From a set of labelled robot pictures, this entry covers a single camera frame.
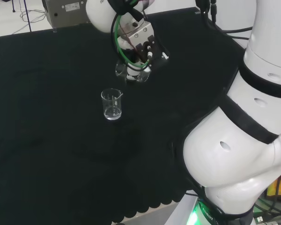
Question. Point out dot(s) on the black tripod leg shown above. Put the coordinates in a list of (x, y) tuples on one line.
[(27, 16)]

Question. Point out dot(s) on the yellow stop button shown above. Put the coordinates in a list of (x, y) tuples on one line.
[(277, 187)]

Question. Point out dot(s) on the black table cloth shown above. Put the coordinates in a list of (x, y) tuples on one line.
[(49, 140)]

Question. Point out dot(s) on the grey metal box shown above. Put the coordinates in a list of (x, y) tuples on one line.
[(65, 12)]

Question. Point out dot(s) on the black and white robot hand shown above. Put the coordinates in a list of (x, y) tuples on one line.
[(140, 31)]

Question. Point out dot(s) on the clear glass beaker with spout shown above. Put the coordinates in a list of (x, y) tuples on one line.
[(145, 77)]

